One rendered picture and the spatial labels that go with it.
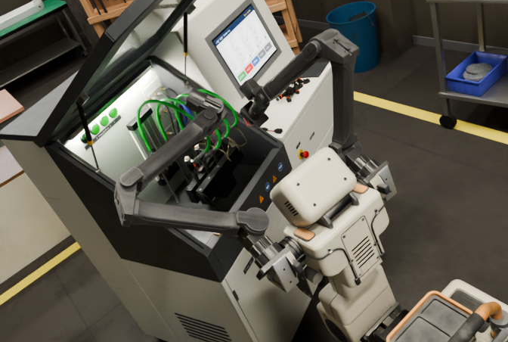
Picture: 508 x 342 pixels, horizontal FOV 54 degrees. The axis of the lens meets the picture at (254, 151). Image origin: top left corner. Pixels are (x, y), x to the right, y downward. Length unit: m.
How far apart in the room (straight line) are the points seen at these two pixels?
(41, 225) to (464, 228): 3.00
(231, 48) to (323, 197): 1.28
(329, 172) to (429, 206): 1.83
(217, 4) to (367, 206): 1.42
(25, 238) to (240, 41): 2.42
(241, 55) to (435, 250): 1.50
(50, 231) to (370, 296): 2.98
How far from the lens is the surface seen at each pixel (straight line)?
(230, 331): 2.37
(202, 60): 2.34
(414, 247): 2.99
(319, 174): 1.41
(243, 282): 2.16
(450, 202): 3.21
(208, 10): 2.47
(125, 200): 1.41
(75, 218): 2.38
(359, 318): 1.76
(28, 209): 4.10
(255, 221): 1.45
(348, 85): 1.50
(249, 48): 2.60
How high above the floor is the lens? 2.23
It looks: 33 degrees down
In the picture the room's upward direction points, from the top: 22 degrees counter-clockwise
